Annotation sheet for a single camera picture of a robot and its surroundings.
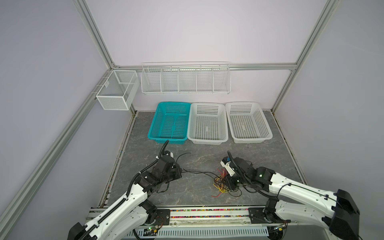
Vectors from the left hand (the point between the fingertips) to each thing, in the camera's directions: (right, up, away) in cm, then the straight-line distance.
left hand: (182, 172), depth 79 cm
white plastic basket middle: (+15, +26, +33) cm, 45 cm away
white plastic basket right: (+46, +27, +34) cm, 63 cm away
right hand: (+22, -5, -1) cm, 23 cm away
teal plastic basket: (-13, +27, +37) cm, 48 cm away
